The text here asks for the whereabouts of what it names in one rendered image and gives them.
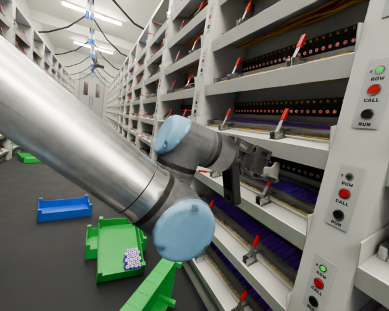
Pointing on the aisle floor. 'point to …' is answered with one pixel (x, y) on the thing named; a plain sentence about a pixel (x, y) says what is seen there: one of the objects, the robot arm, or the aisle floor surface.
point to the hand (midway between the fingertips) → (273, 181)
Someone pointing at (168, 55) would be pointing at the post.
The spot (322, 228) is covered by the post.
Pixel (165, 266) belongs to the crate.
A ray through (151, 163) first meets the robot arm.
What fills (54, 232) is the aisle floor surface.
